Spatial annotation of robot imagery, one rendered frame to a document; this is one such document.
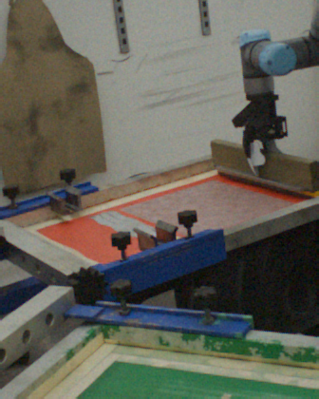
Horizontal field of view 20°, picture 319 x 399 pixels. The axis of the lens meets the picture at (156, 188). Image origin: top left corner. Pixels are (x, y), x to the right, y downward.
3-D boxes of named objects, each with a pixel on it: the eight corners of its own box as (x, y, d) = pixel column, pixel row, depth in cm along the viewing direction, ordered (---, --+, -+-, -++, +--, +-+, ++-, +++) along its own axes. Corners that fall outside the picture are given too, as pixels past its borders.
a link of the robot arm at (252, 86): (236, 77, 225) (262, 71, 229) (238, 95, 226) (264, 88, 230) (255, 80, 218) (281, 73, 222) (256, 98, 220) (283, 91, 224)
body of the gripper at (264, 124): (265, 145, 222) (260, 98, 219) (243, 142, 229) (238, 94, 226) (289, 139, 226) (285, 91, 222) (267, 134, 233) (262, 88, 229)
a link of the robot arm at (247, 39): (246, 34, 215) (233, 31, 223) (250, 80, 218) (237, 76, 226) (276, 29, 217) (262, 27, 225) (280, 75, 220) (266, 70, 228)
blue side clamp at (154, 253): (214, 254, 196) (210, 223, 194) (227, 259, 192) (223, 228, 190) (92, 297, 182) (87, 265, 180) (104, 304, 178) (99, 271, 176)
